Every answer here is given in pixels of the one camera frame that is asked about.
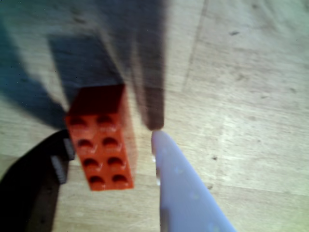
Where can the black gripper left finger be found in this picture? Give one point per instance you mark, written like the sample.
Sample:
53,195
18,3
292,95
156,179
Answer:
29,188

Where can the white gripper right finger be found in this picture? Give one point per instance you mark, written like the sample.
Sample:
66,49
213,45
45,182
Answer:
183,200

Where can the red lego block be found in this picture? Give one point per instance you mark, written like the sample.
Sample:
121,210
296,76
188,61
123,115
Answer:
103,149

